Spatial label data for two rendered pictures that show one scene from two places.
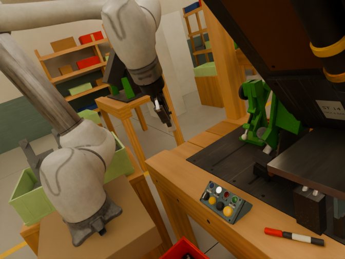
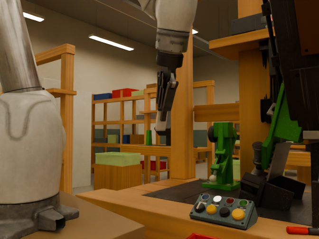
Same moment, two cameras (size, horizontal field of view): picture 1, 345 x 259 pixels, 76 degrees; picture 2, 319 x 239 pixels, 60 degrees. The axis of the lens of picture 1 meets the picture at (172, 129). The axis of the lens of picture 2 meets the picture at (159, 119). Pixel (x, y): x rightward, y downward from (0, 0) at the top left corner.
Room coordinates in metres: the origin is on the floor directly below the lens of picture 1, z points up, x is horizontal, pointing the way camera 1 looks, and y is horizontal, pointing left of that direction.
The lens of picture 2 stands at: (0.00, 0.40, 1.13)
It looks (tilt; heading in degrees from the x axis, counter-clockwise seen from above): 3 degrees up; 332
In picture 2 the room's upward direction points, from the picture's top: straight up
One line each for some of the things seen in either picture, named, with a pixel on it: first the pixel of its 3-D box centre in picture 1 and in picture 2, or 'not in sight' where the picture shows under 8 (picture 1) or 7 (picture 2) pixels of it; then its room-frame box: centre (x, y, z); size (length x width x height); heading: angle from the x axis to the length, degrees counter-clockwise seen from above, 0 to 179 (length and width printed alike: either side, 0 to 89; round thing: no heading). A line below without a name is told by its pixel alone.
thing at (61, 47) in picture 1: (104, 72); not in sight; (7.03, 1.39, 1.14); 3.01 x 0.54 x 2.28; 113
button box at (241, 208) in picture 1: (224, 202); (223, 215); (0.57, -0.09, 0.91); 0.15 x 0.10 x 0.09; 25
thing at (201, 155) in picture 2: not in sight; (189, 157); (8.60, -5.33, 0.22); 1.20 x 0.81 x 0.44; 116
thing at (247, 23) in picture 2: not in sight; (250, 26); (0.87, -0.51, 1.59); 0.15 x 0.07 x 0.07; 25
